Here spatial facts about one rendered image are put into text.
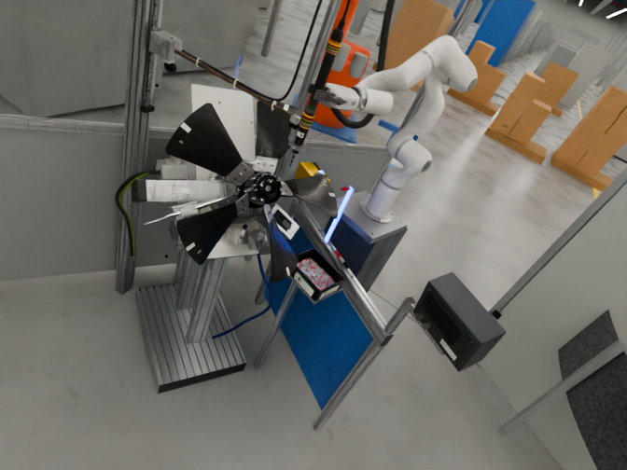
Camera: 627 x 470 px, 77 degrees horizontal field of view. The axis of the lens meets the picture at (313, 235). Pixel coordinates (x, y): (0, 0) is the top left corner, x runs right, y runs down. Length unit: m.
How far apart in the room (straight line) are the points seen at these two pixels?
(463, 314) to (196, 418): 1.41
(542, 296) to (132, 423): 2.42
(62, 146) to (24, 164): 0.18
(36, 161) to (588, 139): 8.75
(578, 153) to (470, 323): 8.14
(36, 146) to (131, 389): 1.20
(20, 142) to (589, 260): 2.92
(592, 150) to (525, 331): 6.70
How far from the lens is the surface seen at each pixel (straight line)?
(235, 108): 1.76
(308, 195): 1.58
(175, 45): 1.69
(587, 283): 2.79
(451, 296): 1.39
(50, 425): 2.21
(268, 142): 1.55
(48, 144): 2.10
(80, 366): 2.34
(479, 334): 1.34
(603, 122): 9.25
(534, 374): 3.08
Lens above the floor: 1.99
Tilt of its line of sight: 36 degrees down
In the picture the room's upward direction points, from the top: 25 degrees clockwise
